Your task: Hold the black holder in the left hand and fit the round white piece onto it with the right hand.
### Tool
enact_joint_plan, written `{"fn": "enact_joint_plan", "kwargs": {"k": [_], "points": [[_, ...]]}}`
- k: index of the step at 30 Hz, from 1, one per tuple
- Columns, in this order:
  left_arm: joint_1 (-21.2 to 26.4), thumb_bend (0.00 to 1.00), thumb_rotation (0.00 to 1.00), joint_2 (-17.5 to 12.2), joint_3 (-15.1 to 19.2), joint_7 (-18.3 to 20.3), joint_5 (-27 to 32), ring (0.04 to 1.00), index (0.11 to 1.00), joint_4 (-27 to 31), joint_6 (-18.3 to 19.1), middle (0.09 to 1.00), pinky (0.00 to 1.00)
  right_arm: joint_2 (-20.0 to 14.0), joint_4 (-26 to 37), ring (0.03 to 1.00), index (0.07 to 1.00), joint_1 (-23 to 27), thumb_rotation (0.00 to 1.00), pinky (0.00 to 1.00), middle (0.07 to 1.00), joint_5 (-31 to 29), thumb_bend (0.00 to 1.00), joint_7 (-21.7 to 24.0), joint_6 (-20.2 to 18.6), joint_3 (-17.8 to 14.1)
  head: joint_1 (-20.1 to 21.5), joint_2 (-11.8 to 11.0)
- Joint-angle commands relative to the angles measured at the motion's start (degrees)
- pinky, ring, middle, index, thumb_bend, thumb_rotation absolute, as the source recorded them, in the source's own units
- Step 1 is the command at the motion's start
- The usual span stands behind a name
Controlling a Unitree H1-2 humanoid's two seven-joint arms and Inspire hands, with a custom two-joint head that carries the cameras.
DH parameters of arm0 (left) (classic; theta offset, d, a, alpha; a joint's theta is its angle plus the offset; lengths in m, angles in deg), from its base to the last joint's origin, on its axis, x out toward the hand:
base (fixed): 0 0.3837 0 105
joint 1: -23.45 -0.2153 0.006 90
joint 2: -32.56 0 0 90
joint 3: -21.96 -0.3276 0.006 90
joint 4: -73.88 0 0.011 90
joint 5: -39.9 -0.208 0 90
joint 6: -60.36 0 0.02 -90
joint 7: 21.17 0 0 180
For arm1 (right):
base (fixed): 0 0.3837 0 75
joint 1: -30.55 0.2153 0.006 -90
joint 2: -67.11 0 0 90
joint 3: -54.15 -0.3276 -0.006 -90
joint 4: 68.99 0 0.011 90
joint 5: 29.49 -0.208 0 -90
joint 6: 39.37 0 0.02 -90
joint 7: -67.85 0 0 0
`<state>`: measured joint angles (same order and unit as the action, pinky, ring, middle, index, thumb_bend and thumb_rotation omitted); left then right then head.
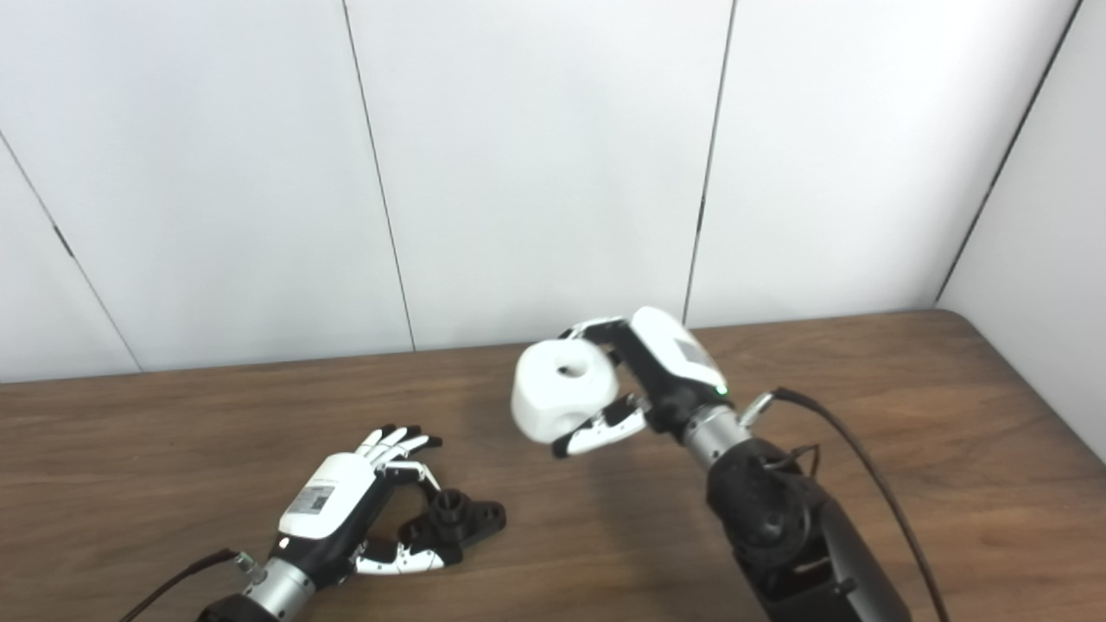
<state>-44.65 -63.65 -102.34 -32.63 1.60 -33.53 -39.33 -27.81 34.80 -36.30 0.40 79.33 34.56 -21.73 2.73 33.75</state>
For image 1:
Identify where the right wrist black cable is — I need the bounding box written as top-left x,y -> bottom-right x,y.
739,387 -> 953,622

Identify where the black flanged holder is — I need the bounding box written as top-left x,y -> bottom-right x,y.
399,489 -> 507,562

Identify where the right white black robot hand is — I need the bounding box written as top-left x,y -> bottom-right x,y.
551,306 -> 734,459

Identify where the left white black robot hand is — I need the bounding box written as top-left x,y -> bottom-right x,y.
268,423 -> 463,588

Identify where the round white piece with holes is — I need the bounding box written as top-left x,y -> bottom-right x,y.
510,339 -> 621,446

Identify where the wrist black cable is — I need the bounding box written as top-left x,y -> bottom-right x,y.
739,387 -> 953,622
117,549 -> 264,622

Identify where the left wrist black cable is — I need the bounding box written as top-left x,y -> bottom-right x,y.
117,549 -> 264,622

